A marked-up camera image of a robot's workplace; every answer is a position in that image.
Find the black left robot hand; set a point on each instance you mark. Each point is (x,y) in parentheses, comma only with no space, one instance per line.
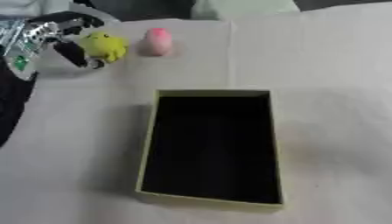
(71,49)

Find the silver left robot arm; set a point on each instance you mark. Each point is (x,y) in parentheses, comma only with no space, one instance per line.
(20,49)

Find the open box with black inside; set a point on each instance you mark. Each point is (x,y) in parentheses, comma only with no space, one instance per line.
(212,148)

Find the yellow-green soft toy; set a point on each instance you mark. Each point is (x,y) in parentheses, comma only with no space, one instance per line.
(103,46)

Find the pink toy peach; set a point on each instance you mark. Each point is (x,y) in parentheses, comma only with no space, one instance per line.
(156,42)

